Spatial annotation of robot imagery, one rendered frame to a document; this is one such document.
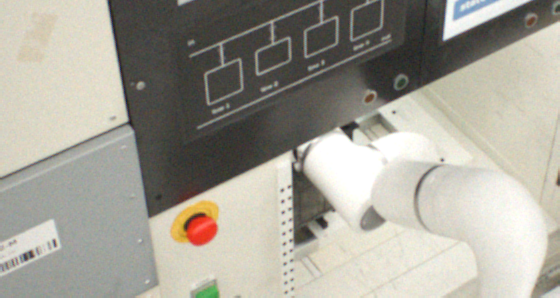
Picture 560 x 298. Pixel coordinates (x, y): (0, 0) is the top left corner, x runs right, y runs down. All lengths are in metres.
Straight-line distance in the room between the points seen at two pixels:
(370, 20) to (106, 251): 0.41
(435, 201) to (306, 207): 0.56
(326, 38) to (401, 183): 0.23
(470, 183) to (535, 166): 0.74
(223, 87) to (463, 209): 0.30
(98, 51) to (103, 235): 0.26
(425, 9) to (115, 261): 0.48
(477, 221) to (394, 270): 0.68
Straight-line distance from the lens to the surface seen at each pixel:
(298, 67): 1.29
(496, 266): 1.25
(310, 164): 1.61
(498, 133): 2.06
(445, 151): 2.06
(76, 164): 1.19
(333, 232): 1.93
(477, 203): 1.26
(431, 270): 1.94
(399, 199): 1.40
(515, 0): 1.49
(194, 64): 1.19
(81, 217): 1.25
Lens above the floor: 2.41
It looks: 46 degrees down
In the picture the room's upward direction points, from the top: straight up
